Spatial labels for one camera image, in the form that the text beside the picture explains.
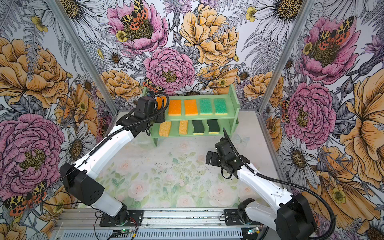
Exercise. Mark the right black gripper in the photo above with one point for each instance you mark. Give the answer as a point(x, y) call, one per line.
point(213, 162)

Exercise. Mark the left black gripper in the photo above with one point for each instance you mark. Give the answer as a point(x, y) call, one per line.
point(161, 118)

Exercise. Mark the orange scrub sponge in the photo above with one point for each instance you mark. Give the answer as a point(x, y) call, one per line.
point(161, 101)
point(175, 108)
point(191, 108)

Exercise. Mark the orange scrub sponge bottom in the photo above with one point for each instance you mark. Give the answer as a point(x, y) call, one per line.
point(175, 108)

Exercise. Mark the yellow cellulose sponge back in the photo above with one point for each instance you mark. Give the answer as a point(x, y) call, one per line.
point(165, 129)

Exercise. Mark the yellow cellulose sponge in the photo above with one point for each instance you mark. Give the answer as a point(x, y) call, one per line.
point(165, 129)
point(183, 127)

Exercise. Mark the dark green scrub sponge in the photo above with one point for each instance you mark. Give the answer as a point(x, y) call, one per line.
point(214, 127)
point(199, 128)

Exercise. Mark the yellow cellulose sponge front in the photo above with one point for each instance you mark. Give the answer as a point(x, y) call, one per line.
point(183, 127)

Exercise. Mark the orange scrub sponge top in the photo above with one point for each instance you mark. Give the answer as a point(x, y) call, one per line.
point(191, 108)

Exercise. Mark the light green scrub sponge top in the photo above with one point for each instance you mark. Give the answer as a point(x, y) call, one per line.
point(220, 107)

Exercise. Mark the light green scrub sponge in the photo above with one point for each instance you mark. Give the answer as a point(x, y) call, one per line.
point(206, 107)
point(220, 107)

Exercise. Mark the light green scrub sponge bottom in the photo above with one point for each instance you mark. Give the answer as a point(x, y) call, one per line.
point(206, 107)

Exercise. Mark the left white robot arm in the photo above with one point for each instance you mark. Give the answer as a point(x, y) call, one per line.
point(79, 178)

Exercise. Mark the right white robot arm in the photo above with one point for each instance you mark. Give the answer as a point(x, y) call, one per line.
point(290, 216)

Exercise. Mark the light green wooden shelf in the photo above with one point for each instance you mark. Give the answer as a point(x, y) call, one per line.
point(228, 122)

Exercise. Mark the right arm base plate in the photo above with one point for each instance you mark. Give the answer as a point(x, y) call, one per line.
point(236, 217)

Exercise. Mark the left aluminium corner post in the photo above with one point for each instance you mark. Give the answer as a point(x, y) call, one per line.
point(65, 22)

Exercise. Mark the aluminium corner post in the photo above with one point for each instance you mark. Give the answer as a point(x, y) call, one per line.
point(291, 40)
point(65, 22)

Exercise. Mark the white slotted cable duct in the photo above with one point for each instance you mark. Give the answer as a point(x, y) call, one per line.
point(153, 234)

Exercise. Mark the aluminium front rail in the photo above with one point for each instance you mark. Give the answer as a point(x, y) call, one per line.
point(161, 218)

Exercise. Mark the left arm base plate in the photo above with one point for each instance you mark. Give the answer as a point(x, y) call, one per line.
point(126, 218)

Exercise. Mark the right aluminium corner post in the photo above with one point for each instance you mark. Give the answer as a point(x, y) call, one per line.
point(291, 40)

